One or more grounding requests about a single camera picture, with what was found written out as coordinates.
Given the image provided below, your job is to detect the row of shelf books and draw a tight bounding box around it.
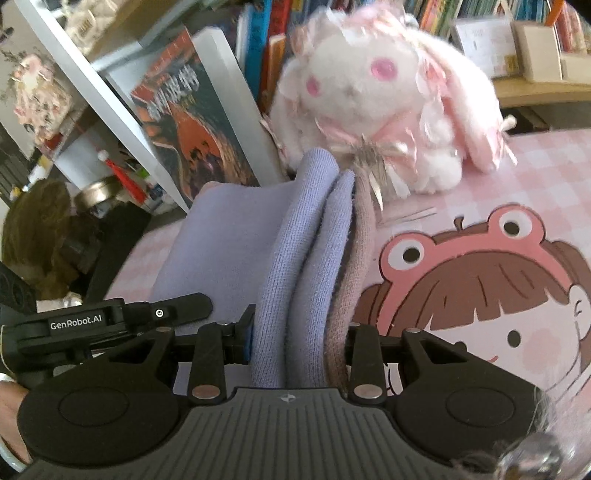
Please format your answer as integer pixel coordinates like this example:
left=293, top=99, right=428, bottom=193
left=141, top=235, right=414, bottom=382
left=245, top=0, right=590, bottom=103

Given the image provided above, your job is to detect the Harry Potter book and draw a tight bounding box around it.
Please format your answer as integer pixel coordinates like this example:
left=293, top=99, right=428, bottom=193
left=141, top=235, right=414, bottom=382
left=106, top=27, right=287, bottom=204

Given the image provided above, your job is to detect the metal bowl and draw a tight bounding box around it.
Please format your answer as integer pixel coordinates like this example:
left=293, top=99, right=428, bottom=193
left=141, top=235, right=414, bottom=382
left=74, top=176, right=123, bottom=212

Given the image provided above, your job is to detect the pink white plush bunny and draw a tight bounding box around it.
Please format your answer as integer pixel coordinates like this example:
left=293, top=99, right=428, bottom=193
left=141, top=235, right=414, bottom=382
left=266, top=1, right=516, bottom=206

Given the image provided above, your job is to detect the white bookshelf frame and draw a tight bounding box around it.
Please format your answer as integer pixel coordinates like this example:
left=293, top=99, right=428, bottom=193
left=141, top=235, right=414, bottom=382
left=13, top=0, right=591, bottom=216

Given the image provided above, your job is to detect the purple and brown sweater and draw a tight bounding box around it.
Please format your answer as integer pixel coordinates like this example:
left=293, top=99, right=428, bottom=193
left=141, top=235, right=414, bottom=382
left=150, top=149, right=376, bottom=388

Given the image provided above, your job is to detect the person's left hand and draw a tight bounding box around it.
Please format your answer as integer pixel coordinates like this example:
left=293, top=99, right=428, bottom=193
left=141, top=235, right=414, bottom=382
left=0, top=381, right=31, bottom=464

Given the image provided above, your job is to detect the camouflage cloth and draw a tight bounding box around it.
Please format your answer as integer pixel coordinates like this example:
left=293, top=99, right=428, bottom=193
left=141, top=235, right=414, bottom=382
left=1, top=179, right=101, bottom=300

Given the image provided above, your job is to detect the white small storage box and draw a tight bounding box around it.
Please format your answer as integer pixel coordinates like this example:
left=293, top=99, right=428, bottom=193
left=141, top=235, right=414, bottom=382
left=451, top=16, right=521, bottom=79

